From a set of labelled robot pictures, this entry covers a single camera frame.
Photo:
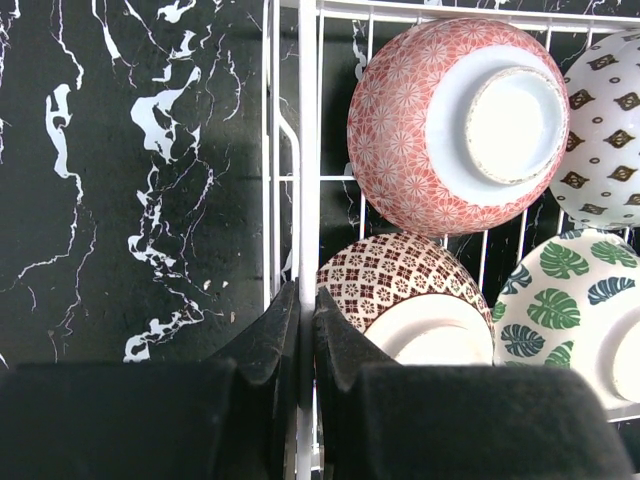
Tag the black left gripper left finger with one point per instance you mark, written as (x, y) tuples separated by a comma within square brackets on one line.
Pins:
[(230, 416)]

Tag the white bowl green leaves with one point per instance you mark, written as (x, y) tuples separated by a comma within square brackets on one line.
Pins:
[(573, 303)]

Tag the brown patterned bowl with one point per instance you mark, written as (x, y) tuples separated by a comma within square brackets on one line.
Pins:
[(411, 298)]

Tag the white wire dish rack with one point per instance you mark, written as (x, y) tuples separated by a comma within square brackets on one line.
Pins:
[(291, 157)]

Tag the white bowl brown diamonds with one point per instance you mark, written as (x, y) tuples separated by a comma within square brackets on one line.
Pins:
[(597, 182)]

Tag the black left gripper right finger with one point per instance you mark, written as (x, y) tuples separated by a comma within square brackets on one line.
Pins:
[(383, 420)]

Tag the pink floral bowl back left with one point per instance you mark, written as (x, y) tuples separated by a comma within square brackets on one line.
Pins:
[(457, 126)]

